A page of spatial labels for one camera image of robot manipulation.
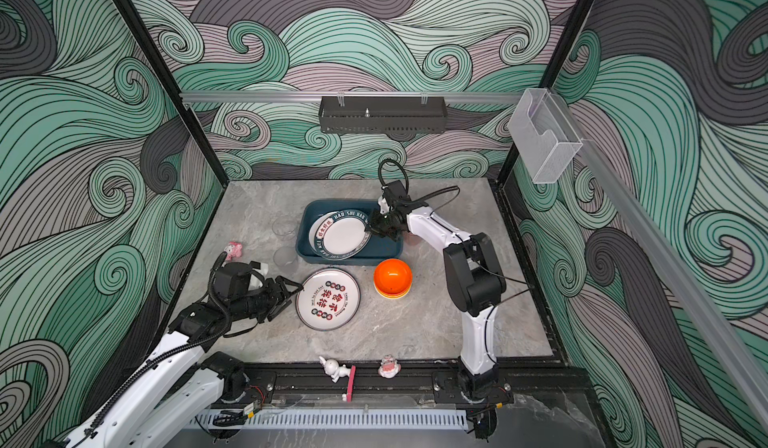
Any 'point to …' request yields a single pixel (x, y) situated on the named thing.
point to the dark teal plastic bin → (379, 251)
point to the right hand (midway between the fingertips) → (365, 228)
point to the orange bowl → (392, 278)
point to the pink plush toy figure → (233, 250)
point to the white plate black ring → (312, 232)
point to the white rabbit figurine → (331, 367)
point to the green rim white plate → (342, 234)
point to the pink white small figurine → (389, 367)
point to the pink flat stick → (351, 383)
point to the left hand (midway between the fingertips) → (300, 291)
